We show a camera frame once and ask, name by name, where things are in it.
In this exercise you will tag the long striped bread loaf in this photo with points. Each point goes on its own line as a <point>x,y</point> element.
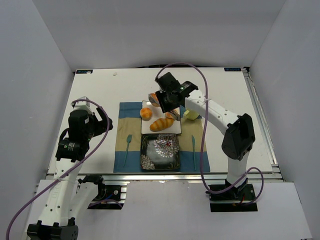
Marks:
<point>161,124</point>

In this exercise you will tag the oval glazed bread roll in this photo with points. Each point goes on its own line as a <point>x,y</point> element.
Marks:
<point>153,99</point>

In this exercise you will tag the blue beige placemat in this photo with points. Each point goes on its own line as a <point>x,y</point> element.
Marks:
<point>129,123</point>

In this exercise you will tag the teal plastic fork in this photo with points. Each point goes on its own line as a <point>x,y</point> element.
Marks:
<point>128,141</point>

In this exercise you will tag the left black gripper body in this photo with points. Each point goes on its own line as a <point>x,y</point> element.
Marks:
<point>99,122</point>

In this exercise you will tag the round bread roll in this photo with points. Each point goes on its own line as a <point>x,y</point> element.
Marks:
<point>170,115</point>
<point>146,113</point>

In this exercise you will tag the teal plastic knife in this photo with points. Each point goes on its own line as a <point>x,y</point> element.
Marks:
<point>194,152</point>

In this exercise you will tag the round bread roll left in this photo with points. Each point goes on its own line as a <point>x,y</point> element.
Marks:
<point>146,113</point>

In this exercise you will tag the round bread roll right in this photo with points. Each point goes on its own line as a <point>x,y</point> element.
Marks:
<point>170,115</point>

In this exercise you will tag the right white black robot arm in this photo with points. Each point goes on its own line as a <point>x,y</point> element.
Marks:
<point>237,130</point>

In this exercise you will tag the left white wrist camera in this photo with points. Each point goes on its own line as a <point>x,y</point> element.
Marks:
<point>82,104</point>

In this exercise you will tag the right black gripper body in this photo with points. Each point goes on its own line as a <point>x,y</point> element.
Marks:
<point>165,105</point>

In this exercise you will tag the metal tongs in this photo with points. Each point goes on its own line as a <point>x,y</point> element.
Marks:
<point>177,115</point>

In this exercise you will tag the aluminium table right rail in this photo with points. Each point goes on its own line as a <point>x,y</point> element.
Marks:
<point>263,125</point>

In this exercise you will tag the black floral square plate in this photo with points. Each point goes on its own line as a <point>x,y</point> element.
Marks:
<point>160,152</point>

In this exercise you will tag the aluminium table rail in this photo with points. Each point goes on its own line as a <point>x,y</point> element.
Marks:
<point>172,177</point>
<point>263,125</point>

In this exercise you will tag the right blue corner label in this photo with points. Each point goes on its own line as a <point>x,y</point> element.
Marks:
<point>232,69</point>

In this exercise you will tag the blue corner label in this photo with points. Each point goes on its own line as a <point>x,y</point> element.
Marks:
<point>232,69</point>
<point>84,71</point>

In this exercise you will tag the aluminium table front rail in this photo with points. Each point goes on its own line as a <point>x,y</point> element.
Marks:
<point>172,177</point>

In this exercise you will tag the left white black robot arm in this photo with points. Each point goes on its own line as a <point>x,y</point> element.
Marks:
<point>57,220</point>

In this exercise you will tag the left blue corner label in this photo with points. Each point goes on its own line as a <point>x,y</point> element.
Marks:
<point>84,71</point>

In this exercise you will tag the white square plate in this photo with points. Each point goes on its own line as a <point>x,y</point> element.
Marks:
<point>157,114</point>

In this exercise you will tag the yellow mug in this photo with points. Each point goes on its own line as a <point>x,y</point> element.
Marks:
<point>190,114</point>

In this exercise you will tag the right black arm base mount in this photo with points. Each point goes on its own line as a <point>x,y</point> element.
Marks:
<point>229,202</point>

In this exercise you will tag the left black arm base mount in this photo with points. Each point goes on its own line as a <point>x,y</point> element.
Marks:
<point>111,196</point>

